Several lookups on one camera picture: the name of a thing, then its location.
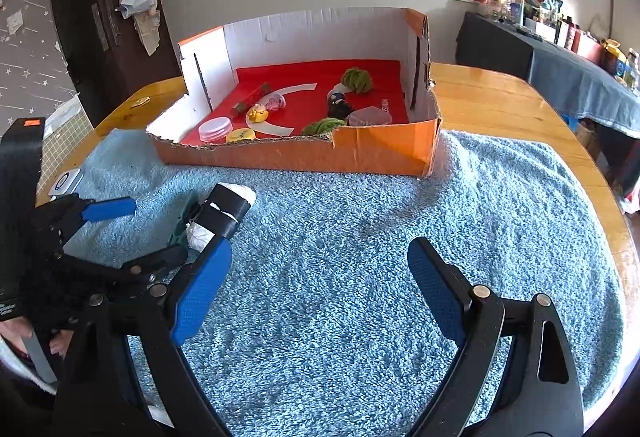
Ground row of bottles and boxes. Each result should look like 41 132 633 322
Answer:
492 0 640 95

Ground metal door handle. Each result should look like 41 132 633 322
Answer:
92 4 123 50

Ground teal plastic clip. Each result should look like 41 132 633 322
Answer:
167 191 201 248

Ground side table with grey cloth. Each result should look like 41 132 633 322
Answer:
455 12 640 140

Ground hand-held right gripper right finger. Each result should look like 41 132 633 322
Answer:
407 237 586 437

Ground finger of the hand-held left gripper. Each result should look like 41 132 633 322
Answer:
62 244 190 290
60 196 137 239

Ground red paper bag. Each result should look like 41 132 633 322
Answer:
180 59 411 148

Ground hanging beige paper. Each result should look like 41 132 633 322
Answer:
132 12 162 56

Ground person's left forearm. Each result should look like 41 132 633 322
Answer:
0 337 58 398

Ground white grid mat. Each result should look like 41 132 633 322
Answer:
37 97 96 190

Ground clear plastic container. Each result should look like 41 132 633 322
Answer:
347 106 392 128

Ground black and white sock roll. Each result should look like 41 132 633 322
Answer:
185 182 257 253

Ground red and brown stick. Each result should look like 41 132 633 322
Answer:
231 84 272 114

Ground clear round plastic lid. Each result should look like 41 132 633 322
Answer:
198 117 233 142

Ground person's left hand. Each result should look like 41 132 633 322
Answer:
0 319 68 360

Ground orange cardboard box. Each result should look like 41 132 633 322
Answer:
145 7 444 178

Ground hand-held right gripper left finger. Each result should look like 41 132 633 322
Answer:
52 237 233 437

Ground green knitted scrubber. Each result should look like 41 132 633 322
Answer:
341 68 373 94
301 117 343 138

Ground white round-button device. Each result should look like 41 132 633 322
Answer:
48 168 82 198

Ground blue towel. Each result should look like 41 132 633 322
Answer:
62 127 626 437

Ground black and white toy figure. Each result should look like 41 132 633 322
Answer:
327 89 356 120

